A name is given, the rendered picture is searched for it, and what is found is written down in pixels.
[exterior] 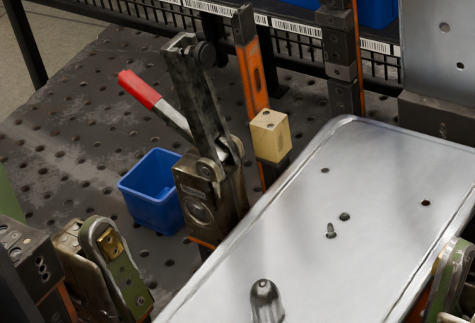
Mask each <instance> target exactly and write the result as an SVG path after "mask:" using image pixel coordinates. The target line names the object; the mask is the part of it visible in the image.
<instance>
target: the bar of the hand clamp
mask: <svg viewBox="0 0 475 323"><path fill-rule="evenodd" d="M160 54H162V56H163V59H164V61H165V65H166V66H167V69H168V72H169V74H170V77H171V80H172V83H173V85H174V88H175V91H176V93H177V96H178V98H179V101H180V104H181V106H182V109H183V112H184V115H185V117H186V119H187V123H188V125H189V128H190V130H191V133H192V136H193V138H194V141H195V144H196V145H197V149H198V151H199V155H200V156H201V158H208V159H211V160H212V161H214V162H215V163H216V164H217V165H218V167H219V168H220V171H221V177H222V180H221V181H223V180H224V179H225V178H226V176H225V173H224V170H223V166H222V165H221V161H220V159H219V157H218V153H217V151H216V147H215V145H214V143H213V140H214V141H215V143H217V144H218V145H219V146H220V147H221V148H224V149H226V150H227V152H228V155H229V156H228V159H227V161H226V162H225V164H229V165H235V166H236V165H238V164H239V163H240V160H239V158H238V155H237V152H236V150H235V146H234V143H233V140H232V138H231V135H230V132H229V129H228V125H227V123H226V121H225V117H224V115H223V111H222V109H221V106H220V103H219V101H218V97H217V95H216V92H215V89H214V86H213V83H212V80H211V77H210V75H209V71H208V69H210V68H211V67H212V66H213V64H214V62H215V60H216V49H215V47H214V45H213V44H212V43H211V42H207V41H201V42H198V40H197V37H196V35H195V34H194V33H187V32H179V33H178V34H176V36H174V38H172V39H171V40H170V41H169V42H167V43H166V44H165V45H164V46H162V47H161V48H160Z"/></svg>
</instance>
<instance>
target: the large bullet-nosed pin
mask: <svg viewBox="0 0 475 323"><path fill-rule="evenodd" d="M250 305H251V308H252V314H253V317H254V322H255V323H281V322H282V321H283V318H284V317H285V315H284V310H283V303H282V299H281V294H280V291H279V289H278V287H277V286H276V284H275V283H274V282H273V281H271V280H269V279H266V278H262V279H259V280H257V281H256V282H254V284H253V285H252V287H251V290H250Z"/></svg>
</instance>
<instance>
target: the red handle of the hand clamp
mask: <svg viewBox="0 0 475 323"><path fill-rule="evenodd" d="M117 78H118V79H119V80H118V82H117V84H119V85H120V86H121V87H122V88H123V89H125V91H126V92H128V93H129V94H130V95H132V96H133V97H134V98H135V99H136V100H138V101H139V102H140V103H141V104H142V105H143V106H144V107H146V108H147V109H148V110H149V111H153V112H154V113H155V114H156V115H158V116H159V117H160V118H161V119H162V120H163V121H164V122H166V123H167V124H168V125H169V126H171V127H172V128H173V129H174V130H175V131H176V132H177V133H179V134H180V135H181V136H182V137H184V138H185V139H186V140H187V141H188V142H190V143H191V144H192V145H193V146H194V147H195V148H197V145H196V144H195V141H194V138H193V136H192V133H191V130H190V128H189V125H188V123H187V119H186V118H185V117H184V116H183V115H181V114H180V113H179V112H178V111H177V110H176V109H175V108H174V107H172V106H171V105H170V104H168V103H167V102H166V101H165V100H164V99H163V96H161V95H160V94H159V93H158V92H156V91H155V90H154V89H153V88H152V87H150V86H149V85H148V84H147V83H146V82H145V81H143V80H142V79H141V78H140V77H138V76H137V75H136V74H135V73H134V72H133V71H132V70H130V69H128V70H127V71H125V70H122V71H121V72H120V73H119V75H118V76H117ZM213 143H214V145H215V147H216V151H217V153H218V157H219V159H220V161H221V165H223V164H224V163H225V162H226V161H227V159H228V156H229V155H228V152H227V150H226V149H224V148H221V147H220V146H219V145H218V144H217V143H215V142H214V141H213Z"/></svg>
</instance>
